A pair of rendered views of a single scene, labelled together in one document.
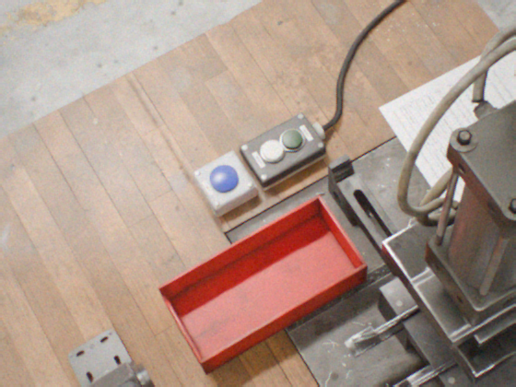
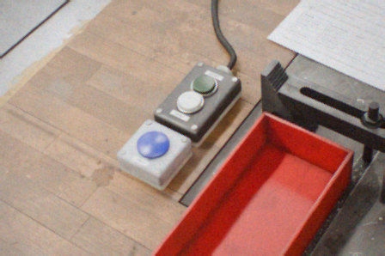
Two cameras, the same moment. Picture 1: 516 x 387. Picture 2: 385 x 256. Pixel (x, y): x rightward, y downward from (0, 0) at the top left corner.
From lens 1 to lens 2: 0.73 m
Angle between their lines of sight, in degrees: 20
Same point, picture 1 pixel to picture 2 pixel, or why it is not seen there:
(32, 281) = not seen: outside the picture
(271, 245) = (235, 191)
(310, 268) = (288, 194)
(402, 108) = (288, 30)
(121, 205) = (51, 222)
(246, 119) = (144, 95)
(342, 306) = (342, 216)
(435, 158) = (345, 56)
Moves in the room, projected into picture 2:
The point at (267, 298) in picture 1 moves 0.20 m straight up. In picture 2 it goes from (260, 241) to (255, 131)
